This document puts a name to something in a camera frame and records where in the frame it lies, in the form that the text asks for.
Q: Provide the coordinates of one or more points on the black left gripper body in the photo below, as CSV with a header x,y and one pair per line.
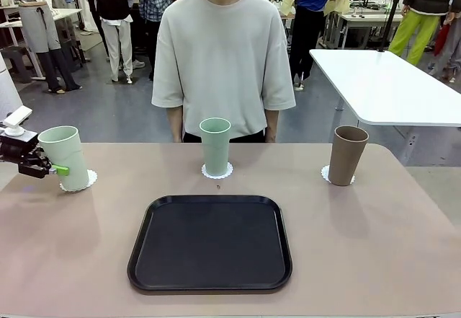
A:
x,y
18,146

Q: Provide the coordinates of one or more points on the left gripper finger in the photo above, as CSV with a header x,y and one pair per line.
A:
x,y
42,154
43,171

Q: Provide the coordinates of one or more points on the light green plastic cup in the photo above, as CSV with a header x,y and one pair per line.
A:
x,y
66,159
215,148

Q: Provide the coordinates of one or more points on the white lace paper coaster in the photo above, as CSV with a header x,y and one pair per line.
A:
x,y
216,177
93,179
324,173

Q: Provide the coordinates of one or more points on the brown plastic cup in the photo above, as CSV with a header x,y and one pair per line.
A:
x,y
345,159

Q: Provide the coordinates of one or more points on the person's left forearm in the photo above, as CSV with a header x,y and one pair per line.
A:
x,y
272,127

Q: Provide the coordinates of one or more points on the person's right forearm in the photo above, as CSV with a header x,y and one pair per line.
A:
x,y
175,125

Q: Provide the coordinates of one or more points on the mannequin with grey shorts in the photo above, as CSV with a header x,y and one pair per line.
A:
x,y
43,36

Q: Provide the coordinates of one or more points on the person in black jacket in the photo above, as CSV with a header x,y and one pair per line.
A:
x,y
117,22

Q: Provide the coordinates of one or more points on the black plastic tray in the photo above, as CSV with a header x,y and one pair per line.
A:
x,y
210,246

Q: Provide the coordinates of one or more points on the person in beige shirt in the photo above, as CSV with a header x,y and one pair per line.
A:
x,y
223,62

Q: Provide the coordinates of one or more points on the person in yellow jacket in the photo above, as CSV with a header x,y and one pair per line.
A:
x,y
309,18

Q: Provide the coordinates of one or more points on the white side table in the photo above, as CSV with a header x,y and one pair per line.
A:
x,y
381,87

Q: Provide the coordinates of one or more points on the person in neon green trousers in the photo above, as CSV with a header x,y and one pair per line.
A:
x,y
419,22

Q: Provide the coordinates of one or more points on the person with red umbrella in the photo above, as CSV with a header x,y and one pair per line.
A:
x,y
448,47

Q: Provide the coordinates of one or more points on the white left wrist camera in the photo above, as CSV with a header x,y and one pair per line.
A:
x,y
16,119

